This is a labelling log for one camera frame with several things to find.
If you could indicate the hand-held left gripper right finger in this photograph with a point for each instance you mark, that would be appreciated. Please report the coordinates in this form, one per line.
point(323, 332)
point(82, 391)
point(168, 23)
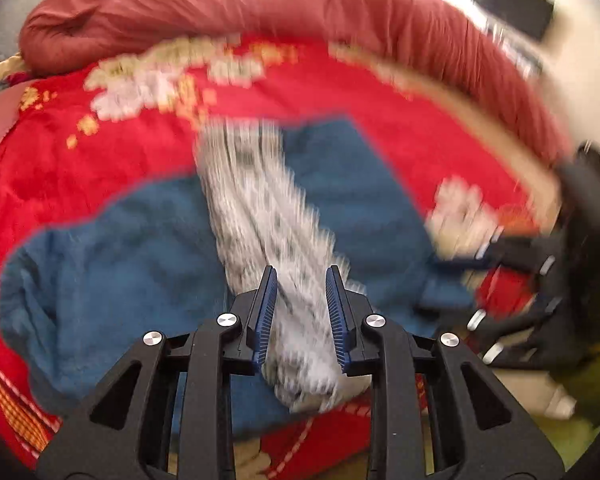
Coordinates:
point(338, 322)

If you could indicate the black television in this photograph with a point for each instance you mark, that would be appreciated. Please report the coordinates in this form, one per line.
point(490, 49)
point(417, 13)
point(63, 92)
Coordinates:
point(515, 2)

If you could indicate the red floral blanket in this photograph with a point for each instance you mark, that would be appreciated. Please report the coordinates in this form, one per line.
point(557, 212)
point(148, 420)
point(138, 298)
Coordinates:
point(95, 160)

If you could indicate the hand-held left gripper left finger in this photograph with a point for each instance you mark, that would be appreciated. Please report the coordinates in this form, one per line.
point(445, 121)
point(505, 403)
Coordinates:
point(261, 322)

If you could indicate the beige bed sheet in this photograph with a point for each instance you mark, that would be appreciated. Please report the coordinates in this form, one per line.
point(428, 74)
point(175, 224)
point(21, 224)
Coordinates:
point(485, 115)

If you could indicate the grey quilted pillows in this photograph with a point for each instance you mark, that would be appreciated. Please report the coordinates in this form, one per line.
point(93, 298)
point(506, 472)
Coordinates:
point(5, 15)

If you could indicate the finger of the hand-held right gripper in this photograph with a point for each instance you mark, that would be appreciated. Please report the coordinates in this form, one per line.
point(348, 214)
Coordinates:
point(520, 332)
point(510, 250)

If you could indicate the blue pants with lace trim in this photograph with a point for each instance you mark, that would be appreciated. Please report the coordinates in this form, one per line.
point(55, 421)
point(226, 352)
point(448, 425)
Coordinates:
point(130, 270)

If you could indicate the yellow cloth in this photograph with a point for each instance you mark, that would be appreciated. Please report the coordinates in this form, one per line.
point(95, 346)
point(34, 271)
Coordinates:
point(0, 75)

